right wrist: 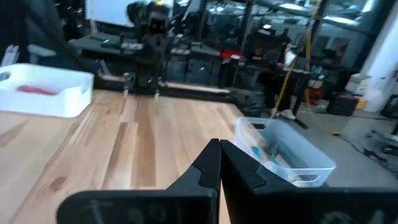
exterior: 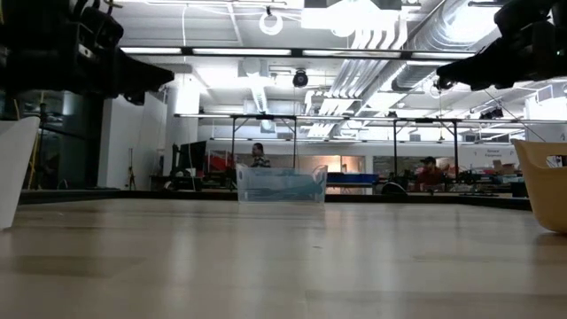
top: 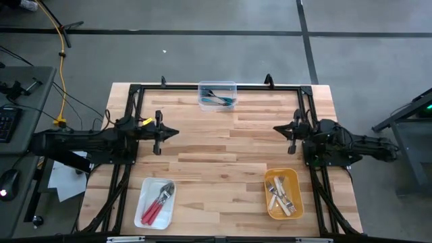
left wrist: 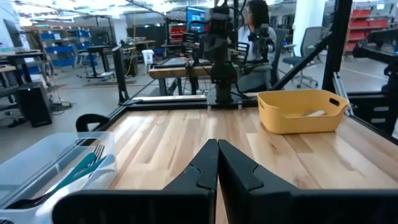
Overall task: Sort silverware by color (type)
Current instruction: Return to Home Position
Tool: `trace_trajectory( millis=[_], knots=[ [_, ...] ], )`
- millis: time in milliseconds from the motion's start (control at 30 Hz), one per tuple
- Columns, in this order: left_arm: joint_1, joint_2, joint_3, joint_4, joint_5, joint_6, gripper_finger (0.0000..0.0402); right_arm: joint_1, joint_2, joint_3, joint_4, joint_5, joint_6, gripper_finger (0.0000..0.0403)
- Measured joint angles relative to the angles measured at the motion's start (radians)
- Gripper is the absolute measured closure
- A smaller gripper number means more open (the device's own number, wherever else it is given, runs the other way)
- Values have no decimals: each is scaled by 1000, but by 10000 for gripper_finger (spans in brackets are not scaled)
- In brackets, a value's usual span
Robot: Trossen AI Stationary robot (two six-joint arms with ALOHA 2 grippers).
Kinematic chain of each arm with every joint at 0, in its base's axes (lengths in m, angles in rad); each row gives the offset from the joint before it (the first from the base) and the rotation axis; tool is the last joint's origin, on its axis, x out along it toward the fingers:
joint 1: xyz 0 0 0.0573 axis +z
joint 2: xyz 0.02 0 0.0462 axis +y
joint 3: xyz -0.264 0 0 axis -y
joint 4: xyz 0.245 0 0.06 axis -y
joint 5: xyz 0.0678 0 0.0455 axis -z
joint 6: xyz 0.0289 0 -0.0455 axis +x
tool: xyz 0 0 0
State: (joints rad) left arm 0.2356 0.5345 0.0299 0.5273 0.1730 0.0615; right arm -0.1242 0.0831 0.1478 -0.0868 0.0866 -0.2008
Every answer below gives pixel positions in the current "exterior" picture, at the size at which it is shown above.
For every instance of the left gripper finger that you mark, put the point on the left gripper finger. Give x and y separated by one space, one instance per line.
137 73
130 91

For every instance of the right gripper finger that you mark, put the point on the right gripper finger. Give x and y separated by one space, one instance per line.
478 64
500 77

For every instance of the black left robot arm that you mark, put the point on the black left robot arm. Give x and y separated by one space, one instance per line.
31 44

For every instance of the black ceiling track lights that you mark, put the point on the black ceiling track lights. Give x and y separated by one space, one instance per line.
491 114

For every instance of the black ceiling spotlight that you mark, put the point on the black ceiling spotlight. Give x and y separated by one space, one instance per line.
300 80
444 85

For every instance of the black overhead light bar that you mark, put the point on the black overhead light bar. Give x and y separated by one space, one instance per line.
186 51

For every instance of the thin black tripod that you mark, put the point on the thin black tripod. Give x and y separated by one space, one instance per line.
131 177

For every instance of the brown cardboard box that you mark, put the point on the brown cardboard box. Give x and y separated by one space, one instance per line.
504 167

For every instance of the black computer monitor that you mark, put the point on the black computer monitor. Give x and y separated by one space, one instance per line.
192 157

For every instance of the black background desk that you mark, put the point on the black background desk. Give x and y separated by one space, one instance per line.
177 182

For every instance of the person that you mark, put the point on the person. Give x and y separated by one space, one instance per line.
260 157
429 175

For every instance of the yellow plastic bin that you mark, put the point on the yellow plastic bin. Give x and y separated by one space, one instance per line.
536 195

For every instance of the white plastic bin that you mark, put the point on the white plastic bin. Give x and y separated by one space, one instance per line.
15 177

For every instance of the black dome-shaped object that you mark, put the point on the black dome-shaped object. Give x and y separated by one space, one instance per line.
393 189

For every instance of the clear plastic bin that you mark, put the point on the clear plastic bin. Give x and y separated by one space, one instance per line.
266 170

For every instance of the blue storage crates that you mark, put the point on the blue storage crates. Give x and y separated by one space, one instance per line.
354 178

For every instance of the black metal rig frame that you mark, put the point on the black metal rig frame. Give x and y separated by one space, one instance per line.
233 142
455 150

